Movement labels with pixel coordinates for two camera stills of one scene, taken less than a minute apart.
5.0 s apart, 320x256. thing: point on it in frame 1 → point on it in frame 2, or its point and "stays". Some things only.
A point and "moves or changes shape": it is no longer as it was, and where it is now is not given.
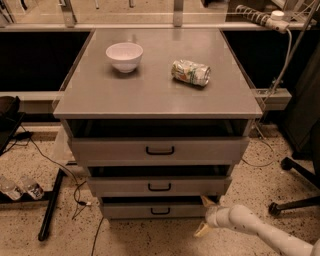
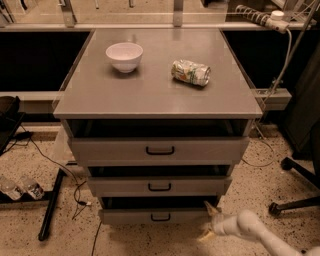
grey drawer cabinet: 158,117 stays
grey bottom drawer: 154,210 moves or changes shape
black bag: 9,115 stays
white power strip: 275,21 stays
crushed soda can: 194,73 stays
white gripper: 213,216 → 220,225
